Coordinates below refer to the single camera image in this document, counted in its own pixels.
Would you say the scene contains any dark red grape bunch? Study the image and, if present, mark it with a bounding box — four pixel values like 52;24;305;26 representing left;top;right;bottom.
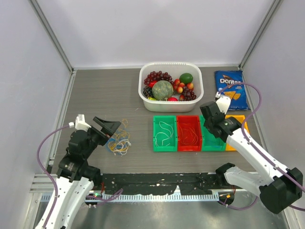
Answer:
178;86;197;101

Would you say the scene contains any blue cable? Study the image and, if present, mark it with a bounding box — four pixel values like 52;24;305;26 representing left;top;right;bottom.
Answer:
106;130;131;153

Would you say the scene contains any yellow plastic bin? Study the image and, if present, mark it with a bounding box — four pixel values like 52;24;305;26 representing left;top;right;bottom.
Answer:
225;115;250;151

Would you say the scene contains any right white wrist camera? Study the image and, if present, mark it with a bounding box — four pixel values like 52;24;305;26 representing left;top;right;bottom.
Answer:
215;92;231;114

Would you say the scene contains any green plastic bin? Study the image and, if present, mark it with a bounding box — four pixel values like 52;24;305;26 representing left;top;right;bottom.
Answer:
199;115;226;152
152;115;178;152

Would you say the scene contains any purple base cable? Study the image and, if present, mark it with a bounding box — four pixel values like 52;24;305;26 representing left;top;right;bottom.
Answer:
84;187;124;206

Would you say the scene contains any right green plastic bin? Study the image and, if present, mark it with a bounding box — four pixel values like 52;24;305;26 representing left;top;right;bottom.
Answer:
199;115;226;152

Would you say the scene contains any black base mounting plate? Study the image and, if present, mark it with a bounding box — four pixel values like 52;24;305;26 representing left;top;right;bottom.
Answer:
93;172;233;196

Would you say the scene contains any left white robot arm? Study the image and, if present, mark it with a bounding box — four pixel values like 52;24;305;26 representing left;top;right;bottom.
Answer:
36;114;121;229

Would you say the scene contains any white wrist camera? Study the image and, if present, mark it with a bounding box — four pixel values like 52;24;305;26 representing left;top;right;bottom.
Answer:
215;92;231;114
69;114;91;131

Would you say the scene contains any white cable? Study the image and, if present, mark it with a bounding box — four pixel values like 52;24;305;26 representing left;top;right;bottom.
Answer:
154;121;174;146
112;139;132;157

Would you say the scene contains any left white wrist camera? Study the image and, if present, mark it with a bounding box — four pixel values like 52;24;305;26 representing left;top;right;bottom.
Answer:
69;114;91;131

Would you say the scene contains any green lime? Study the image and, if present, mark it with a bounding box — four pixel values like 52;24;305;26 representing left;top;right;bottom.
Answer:
179;73;193;84

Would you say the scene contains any red plastic bin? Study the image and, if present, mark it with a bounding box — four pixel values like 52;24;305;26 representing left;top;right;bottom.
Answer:
176;115;202;152

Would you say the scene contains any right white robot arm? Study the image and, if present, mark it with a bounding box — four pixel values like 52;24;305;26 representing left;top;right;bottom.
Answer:
200;100;305;214

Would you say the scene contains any left green plastic bin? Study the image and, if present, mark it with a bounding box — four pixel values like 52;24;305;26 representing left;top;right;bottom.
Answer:
152;115;178;152

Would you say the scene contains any red apple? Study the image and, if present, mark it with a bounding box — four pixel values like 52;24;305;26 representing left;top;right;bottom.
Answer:
167;97;179;102

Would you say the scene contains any white slotted cable duct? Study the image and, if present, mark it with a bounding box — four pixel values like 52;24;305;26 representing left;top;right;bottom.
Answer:
40;192;220;203

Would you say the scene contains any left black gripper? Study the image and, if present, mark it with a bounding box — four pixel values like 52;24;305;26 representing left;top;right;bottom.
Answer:
83;116;121;158

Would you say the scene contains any orange cable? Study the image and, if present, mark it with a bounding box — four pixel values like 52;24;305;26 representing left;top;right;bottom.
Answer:
179;126;200;145

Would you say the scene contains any white plastic fruit basket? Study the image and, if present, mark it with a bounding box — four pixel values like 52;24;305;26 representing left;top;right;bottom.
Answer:
138;62;203;112

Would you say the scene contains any green speckled melon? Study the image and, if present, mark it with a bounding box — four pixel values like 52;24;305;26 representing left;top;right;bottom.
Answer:
152;80;173;101

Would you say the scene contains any blue Doritos chip bag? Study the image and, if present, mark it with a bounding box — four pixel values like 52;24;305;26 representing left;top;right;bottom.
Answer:
214;71;249;110

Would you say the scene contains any dark blue grape bunch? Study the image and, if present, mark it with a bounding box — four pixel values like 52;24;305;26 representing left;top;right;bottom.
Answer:
143;86;153;98

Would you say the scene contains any red yellow cherry cluster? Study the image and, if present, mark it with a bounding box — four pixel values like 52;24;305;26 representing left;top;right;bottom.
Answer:
173;79;194;94

